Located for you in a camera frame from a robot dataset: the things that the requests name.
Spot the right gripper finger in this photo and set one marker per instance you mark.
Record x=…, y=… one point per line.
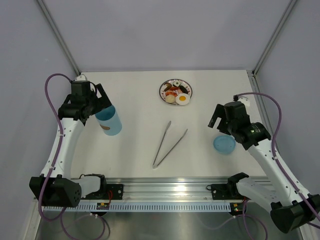
x=219, y=112
x=223, y=126

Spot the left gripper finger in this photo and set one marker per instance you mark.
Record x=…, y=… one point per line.
x=103, y=101
x=94, y=104

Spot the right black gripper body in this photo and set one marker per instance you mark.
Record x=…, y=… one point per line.
x=231, y=128

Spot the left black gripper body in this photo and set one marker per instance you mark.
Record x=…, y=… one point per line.
x=88, y=103

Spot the blue cylindrical lunch container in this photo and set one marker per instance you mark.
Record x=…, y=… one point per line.
x=109, y=121

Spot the toy fried egg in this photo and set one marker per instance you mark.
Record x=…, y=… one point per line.
x=182, y=99

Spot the dark toy seaweed piece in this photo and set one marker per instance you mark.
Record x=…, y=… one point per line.
x=184, y=90

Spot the round beige toy bun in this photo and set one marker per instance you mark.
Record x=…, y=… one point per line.
x=171, y=99

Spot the metal tongs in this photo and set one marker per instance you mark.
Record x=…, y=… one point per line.
x=170, y=138

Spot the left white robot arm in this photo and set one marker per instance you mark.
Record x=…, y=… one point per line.
x=61, y=157

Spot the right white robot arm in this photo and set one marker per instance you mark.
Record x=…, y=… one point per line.
x=291, y=205

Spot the blue round lid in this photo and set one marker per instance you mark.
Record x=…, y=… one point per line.
x=224, y=144

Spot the orange toy fried cutlet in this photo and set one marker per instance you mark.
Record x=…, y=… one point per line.
x=169, y=92

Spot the patterned round plate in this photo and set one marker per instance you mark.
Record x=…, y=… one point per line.
x=174, y=89

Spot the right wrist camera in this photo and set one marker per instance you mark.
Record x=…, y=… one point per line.
x=235, y=110

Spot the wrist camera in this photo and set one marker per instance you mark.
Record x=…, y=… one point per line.
x=80, y=88
x=235, y=110

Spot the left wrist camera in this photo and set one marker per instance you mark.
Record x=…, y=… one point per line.
x=80, y=88

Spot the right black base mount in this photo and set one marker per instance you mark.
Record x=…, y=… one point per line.
x=221, y=192

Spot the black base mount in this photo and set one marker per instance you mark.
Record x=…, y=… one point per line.
x=221, y=192
x=115, y=191

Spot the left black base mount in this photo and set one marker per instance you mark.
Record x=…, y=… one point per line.
x=115, y=191

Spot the aluminium front rail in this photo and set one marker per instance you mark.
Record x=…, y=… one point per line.
x=165, y=187

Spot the left aluminium frame post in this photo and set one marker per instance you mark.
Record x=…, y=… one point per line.
x=58, y=36

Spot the aluminium frame post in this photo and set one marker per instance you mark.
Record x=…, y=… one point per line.
x=274, y=36
x=58, y=36

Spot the white slotted cable duct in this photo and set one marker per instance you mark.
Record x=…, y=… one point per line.
x=152, y=207

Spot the right aluminium frame post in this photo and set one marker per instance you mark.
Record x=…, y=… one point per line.
x=274, y=36

